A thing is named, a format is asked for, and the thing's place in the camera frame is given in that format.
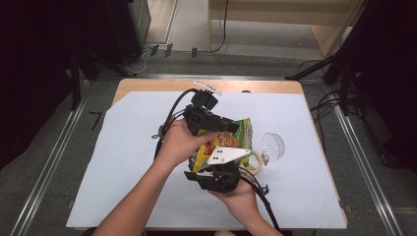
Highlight metal floor rail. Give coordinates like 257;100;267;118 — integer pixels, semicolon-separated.
9;97;89;236
328;94;406;236

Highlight person's left hand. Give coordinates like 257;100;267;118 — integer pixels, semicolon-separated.
153;117;219;170

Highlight hand-held gripper cable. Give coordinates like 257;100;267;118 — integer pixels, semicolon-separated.
237;166;282;232
150;88;199;162

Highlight dark curtain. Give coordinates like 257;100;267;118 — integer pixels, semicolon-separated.
355;0;417;173
0;0;112;170

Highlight black metal stand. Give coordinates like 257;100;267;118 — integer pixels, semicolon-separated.
284;0;378;116

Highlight right hand-held gripper cable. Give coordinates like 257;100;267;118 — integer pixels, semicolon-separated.
237;166;282;232

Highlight black cabinet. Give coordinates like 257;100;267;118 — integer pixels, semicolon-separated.
106;0;152;65

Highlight yellow spout pouch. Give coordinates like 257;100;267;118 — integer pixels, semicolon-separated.
188;117;255;173

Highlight black floor cables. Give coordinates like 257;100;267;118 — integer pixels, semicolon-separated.
296;58;343;132

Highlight black tripod stand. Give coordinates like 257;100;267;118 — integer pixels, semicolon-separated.
68;47;136;111

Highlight clear jar with beige handle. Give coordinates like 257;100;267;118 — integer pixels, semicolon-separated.
241;132;286;177

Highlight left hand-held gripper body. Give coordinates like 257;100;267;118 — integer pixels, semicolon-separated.
182;80;230;137

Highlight left hand-held gripper cable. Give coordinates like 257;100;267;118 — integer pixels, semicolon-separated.
150;88;199;162

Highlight white floor cable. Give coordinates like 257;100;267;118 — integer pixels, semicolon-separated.
126;48;148;75

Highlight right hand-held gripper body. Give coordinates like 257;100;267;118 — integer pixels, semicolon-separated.
196;146;251;194

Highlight black hanging cable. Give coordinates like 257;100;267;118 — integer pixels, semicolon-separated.
209;0;230;54

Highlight wooden bench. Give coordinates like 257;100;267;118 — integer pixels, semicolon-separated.
207;0;366;59

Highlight person's right hand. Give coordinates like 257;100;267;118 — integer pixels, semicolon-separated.
208;178;261;224

